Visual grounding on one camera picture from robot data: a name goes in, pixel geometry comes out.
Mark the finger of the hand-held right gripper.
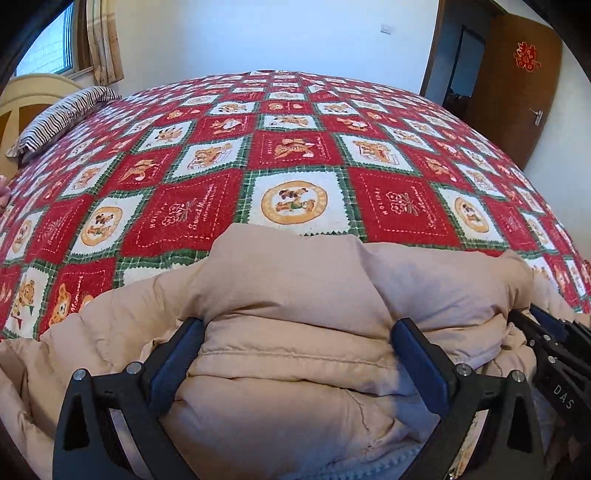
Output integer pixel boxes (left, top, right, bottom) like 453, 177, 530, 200
508, 309, 563, 366
529, 303, 591, 343

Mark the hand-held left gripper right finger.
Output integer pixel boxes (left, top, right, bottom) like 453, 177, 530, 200
390, 318, 548, 480

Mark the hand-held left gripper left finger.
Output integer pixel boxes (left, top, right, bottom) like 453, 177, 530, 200
52, 317, 206, 480

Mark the light quilted puffer jacket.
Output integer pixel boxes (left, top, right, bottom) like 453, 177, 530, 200
0, 224, 591, 480

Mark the brown wooden door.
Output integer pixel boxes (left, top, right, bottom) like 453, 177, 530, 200
466, 14, 563, 169

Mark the red printed bedspread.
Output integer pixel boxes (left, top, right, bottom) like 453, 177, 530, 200
0, 70, 591, 342

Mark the red paper door decoration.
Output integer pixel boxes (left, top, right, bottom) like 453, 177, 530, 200
513, 41, 539, 72

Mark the striped pillow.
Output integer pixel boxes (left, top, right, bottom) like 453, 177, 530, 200
6, 86, 123, 160

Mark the cream and brown headboard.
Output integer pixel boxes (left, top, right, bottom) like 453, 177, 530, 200
0, 74, 86, 178

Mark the narrow beige patterned curtain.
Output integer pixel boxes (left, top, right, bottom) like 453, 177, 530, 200
85, 0, 124, 86

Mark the window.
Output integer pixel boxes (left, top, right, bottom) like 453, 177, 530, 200
16, 2, 93, 77

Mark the dark wooden door frame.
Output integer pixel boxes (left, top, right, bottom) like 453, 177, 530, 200
419, 0, 492, 109

